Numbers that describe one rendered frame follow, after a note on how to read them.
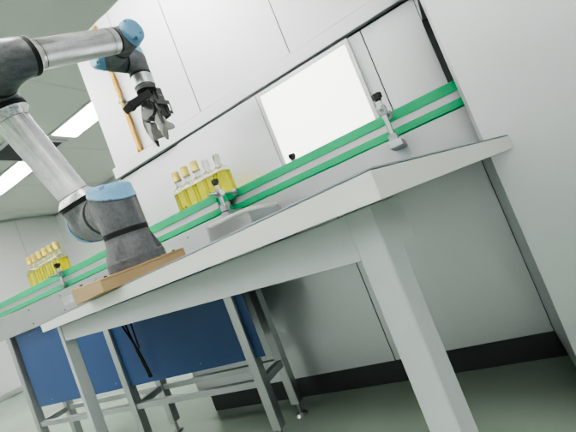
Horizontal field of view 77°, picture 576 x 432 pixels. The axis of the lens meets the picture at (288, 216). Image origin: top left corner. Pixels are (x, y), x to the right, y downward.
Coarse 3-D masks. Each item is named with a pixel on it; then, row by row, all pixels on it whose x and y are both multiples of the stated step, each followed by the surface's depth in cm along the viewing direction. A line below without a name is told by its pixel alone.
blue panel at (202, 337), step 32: (160, 320) 157; (192, 320) 149; (224, 320) 142; (32, 352) 202; (64, 352) 189; (96, 352) 178; (128, 352) 168; (160, 352) 159; (192, 352) 151; (224, 352) 144; (256, 352) 137; (32, 384) 206; (64, 384) 192; (96, 384) 181
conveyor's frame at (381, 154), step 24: (456, 120) 107; (384, 144) 116; (408, 144) 113; (432, 144) 110; (456, 144) 107; (336, 168) 124; (360, 168) 120; (288, 192) 132; (312, 192) 128; (168, 240) 148; (192, 240) 142; (72, 288) 177; (24, 312) 197; (48, 312) 188; (0, 336) 210
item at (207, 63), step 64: (128, 0) 180; (192, 0) 165; (256, 0) 151; (320, 0) 140; (384, 0) 129; (192, 64) 169; (256, 64) 155; (384, 64) 133; (128, 128) 190; (192, 128) 170
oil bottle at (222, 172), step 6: (216, 168) 149; (222, 168) 148; (228, 168) 151; (216, 174) 149; (222, 174) 148; (228, 174) 150; (222, 180) 148; (228, 180) 148; (222, 186) 148; (228, 186) 147; (234, 186) 150
